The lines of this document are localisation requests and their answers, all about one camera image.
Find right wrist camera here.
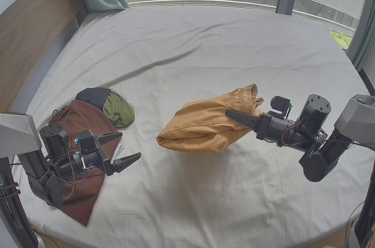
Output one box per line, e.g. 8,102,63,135
270,96,293,120

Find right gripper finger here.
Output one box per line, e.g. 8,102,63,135
225,110,261,129

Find mustard yellow shorts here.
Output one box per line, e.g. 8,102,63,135
156,83,265,154

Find brown shorts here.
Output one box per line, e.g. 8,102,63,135
48,100,123,227

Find black garment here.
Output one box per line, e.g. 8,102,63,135
76,88,112,110

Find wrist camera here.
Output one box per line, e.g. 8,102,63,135
270,96,293,120
75,130,99,155

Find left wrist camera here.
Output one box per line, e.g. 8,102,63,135
75,130,99,155

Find green garment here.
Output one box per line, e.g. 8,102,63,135
103,91,136,128

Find black cable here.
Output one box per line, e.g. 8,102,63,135
346,199,367,243

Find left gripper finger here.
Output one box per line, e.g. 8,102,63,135
112,152,142,174
97,132,123,151

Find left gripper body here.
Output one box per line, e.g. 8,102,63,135
71,138,116,178

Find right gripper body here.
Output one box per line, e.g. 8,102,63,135
255,112,294,144

